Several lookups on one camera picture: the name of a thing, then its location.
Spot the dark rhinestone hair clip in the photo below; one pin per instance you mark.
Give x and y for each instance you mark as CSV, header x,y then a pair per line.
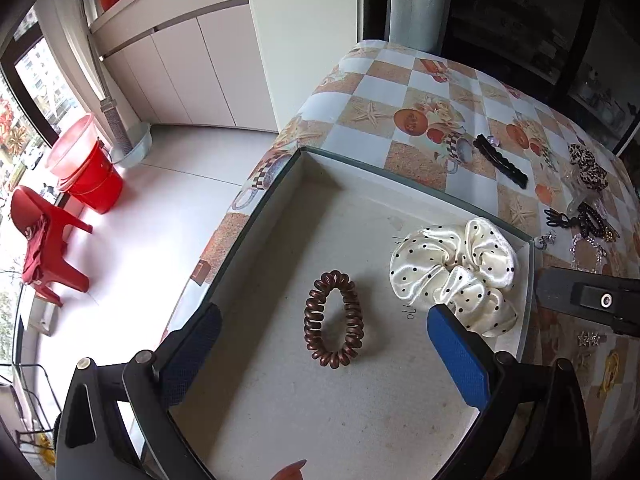
x,y
595,222

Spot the red plastic chair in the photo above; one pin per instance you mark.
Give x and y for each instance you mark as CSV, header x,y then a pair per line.
x,y
45,240

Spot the long black hair clip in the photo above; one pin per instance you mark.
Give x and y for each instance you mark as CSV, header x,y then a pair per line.
x,y
500,160

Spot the red plastic bucket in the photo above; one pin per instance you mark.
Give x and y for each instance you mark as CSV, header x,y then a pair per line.
x,y
95,180

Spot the pink translucent basin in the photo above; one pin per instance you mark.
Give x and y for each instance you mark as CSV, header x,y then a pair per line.
x,y
70,145

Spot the small black claw clip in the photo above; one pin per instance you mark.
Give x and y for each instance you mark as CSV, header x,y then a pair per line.
x,y
556,219

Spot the clear claw clip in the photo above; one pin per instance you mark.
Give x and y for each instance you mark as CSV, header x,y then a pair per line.
x,y
575,190

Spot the white low cabinet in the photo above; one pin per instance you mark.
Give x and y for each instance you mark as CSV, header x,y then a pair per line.
x,y
190,60

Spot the small silver charm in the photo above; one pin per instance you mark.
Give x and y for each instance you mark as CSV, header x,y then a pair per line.
x,y
545,241

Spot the yellow plastic item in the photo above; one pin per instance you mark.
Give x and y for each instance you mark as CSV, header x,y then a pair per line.
x,y
46,452

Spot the dark display cabinet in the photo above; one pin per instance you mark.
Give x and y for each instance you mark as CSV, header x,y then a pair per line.
x,y
525,10

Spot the white wash basin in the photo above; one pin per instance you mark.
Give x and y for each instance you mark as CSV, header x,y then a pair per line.
x,y
137,142

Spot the leopard print scrunchie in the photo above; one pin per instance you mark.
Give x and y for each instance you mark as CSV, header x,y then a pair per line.
x,y
587,162

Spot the person's left hand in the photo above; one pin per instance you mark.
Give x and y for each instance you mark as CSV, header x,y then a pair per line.
x,y
290,472

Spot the shallow cardboard tray box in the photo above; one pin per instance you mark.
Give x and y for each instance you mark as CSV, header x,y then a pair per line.
x,y
300,210

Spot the grey mop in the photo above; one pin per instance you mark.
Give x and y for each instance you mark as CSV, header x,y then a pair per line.
x,y
114,115

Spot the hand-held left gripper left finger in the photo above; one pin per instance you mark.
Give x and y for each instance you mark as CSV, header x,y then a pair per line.
x,y
192,360

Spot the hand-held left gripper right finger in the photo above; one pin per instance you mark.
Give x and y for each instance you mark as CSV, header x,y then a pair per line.
x,y
457,355

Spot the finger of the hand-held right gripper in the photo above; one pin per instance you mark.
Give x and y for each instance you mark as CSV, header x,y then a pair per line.
x,y
560,290

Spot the white polka dot scrunchie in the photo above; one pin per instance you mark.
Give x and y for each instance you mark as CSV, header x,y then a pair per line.
x,y
440,260

